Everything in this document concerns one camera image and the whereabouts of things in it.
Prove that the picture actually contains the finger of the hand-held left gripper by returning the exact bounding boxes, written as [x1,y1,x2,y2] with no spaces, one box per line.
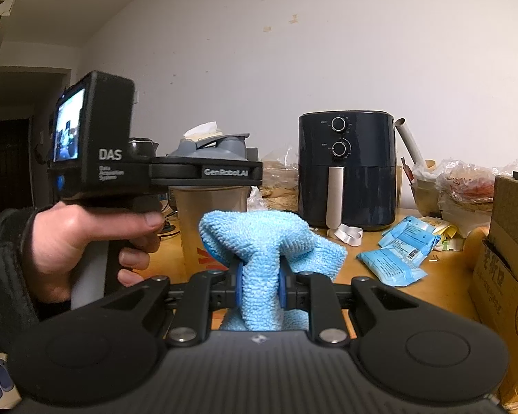
[242,160,264,189]

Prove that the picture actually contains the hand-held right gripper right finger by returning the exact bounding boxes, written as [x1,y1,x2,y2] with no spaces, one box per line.
[277,267,420,348]

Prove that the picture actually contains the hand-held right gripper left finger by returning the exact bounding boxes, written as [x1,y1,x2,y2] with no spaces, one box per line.
[99,265,245,348]

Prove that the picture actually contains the clear shaker bottle grey lid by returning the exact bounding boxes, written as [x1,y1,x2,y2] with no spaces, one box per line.
[166,131,260,283]

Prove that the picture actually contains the blue microfiber cloth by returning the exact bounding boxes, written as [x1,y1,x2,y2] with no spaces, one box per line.
[199,210,348,332]

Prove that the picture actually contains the person's left forearm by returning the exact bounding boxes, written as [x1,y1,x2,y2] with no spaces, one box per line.
[0,207,41,354]

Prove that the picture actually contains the person's left hand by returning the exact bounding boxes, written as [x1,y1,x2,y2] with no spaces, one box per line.
[23,203,165,311]

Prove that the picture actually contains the small bag of white pellets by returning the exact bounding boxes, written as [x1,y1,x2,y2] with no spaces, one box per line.
[247,187,268,210]

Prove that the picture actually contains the clear bag of dried food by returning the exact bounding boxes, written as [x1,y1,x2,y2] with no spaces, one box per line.
[259,147,300,212]

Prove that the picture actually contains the steel electric kettle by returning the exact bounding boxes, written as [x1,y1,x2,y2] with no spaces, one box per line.
[128,137,158,158]

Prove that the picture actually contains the tissue box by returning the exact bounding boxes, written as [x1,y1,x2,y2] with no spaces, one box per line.
[183,121,223,141]

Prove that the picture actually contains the blue snack packet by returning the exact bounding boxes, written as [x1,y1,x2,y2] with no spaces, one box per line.
[356,246,428,287]
[397,218,438,236]

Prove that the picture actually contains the dark wooden door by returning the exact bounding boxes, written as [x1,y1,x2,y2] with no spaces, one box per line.
[0,118,31,213]

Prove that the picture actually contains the blue packet with barcode label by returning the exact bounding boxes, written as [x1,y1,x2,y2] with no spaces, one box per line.
[379,228,441,266]

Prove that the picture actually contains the black air fryer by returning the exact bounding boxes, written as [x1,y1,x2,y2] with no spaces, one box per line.
[298,111,395,231]

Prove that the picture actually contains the yellow green packets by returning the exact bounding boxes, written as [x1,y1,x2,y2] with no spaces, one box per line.
[432,220,464,252]

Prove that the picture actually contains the yellowish plastic cup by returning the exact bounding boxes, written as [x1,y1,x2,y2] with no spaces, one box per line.
[410,159,441,216]

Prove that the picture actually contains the white cardboard tube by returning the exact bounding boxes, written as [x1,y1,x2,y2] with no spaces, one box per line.
[395,118,424,167]

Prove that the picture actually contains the round yellow fruit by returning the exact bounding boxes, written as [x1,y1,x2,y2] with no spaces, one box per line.
[464,224,490,270]

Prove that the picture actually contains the large taped cardboard box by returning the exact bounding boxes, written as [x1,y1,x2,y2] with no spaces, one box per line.
[468,175,518,406]

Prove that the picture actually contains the clear bag of red food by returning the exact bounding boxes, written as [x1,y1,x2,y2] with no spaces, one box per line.
[436,157,518,238]

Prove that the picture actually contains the white folded strap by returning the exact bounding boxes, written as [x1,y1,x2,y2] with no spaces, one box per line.
[327,224,363,244]

